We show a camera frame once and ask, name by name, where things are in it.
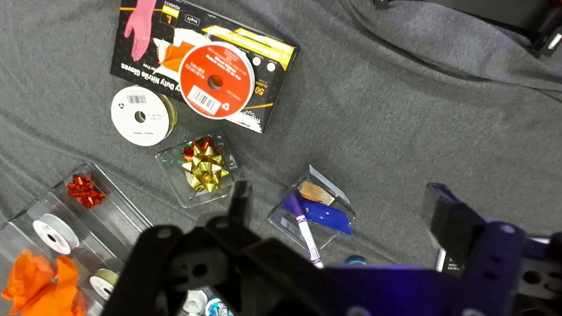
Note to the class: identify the clear square bowl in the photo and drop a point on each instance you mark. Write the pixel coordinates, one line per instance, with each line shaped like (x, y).
(171, 160)

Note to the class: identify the red ribbon spool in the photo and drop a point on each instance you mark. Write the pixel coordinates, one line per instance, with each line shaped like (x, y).
(217, 79)

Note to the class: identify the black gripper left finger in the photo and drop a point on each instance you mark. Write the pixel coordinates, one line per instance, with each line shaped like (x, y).
(241, 202)

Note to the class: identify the clear compartment organizer tray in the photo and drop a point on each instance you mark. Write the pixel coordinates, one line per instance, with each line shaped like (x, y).
(95, 239)

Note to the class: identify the purple white marker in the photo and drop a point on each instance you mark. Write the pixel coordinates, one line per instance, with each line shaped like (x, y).
(296, 207)

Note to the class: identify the orange tissue paper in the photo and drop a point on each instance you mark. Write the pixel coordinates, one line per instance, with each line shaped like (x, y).
(39, 286)

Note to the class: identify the white thread spool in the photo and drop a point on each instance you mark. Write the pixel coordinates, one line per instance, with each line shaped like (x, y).
(57, 234)

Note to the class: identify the small red bow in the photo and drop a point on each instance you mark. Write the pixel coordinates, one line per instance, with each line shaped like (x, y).
(85, 191)

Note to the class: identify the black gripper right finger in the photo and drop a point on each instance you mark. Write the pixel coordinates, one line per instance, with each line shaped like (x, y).
(454, 225)

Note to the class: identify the gold and red bow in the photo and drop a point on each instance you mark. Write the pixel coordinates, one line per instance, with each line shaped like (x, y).
(204, 165)

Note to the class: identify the cream tape roll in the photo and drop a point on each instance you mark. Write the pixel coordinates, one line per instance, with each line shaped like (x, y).
(104, 281)

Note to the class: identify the white ribbon spool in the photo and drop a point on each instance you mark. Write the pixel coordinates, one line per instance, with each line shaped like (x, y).
(143, 116)

